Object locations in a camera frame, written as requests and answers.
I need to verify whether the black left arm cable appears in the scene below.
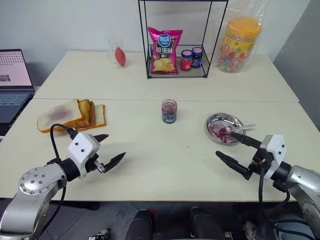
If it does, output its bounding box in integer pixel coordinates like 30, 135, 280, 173
49, 123, 77, 164

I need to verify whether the red label jam jar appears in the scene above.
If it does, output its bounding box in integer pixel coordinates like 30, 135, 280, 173
180, 49, 194, 72

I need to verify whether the red silicone brush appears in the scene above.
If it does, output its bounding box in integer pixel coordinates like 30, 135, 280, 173
114, 47, 127, 67

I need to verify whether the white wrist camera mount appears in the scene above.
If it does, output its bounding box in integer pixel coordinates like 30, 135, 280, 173
259, 134, 287, 181
66, 132, 101, 180

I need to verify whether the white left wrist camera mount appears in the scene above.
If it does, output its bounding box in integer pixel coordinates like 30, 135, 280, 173
66, 132, 101, 180

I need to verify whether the dark rounded shape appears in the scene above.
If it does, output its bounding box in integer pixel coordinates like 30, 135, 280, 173
188, 205, 226, 240
127, 208, 154, 240

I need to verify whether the round metal plate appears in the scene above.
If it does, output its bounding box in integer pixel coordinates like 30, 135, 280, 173
205, 112, 245, 146

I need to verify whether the clear glass cup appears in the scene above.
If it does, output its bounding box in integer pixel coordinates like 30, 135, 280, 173
107, 36, 129, 69

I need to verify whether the black wire rack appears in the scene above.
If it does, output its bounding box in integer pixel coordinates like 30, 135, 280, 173
137, 0, 229, 80

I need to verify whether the golden toasted bread slice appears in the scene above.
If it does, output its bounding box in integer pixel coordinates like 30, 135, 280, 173
77, 99, 91, 129

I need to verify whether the pink potato chips bag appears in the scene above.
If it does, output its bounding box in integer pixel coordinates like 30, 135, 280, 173
147, 26, 184, 76

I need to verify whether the metal spoon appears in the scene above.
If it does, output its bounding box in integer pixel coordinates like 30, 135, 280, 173
218, 123, 257, 135

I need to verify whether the jam-stained white bread slice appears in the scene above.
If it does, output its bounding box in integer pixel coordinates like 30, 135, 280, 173
36, 98, 85, 134

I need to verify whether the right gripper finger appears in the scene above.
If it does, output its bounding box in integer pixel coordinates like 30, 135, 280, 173
230, 131, 262, 151
215, 150, 251, 180

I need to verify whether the thin toasted bread slice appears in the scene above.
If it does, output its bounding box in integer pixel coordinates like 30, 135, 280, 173
88, 100, 96, 126

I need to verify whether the orange lid candy jar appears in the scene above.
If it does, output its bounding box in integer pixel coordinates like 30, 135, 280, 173
216, 16, 263, 74

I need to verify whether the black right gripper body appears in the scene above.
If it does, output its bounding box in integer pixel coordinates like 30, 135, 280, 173
245, 146, 270, 181

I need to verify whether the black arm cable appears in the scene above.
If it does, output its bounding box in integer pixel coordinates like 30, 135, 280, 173
49, 123, 77, 164
257, 159, 292, 229

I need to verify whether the grey laptop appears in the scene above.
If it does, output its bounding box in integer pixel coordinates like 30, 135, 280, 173
0, 48, 36, 125

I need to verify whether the plain white bread slice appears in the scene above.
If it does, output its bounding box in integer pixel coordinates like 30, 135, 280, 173
93, 104, 107, 129

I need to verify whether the blue label jam jar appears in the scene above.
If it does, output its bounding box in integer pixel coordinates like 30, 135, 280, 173
191, 46, 204, 70

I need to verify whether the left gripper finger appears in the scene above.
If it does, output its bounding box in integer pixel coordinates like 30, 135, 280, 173
93, 133, 110, 145
103, 151, 127, 174

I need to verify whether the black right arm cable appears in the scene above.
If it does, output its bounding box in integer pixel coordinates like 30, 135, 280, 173
257, 159, 292, 229

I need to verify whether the clear plastic bag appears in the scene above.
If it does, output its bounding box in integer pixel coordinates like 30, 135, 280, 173
211, 0, 266, 75

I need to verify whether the open glass jam jar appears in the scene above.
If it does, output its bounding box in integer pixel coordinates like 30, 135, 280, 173
160, 98, 178, 124

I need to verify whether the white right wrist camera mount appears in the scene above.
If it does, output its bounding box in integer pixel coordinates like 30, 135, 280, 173
259, 134, 287, 181

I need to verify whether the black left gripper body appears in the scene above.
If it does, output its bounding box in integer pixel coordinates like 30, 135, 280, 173
83, 150, 107, 176

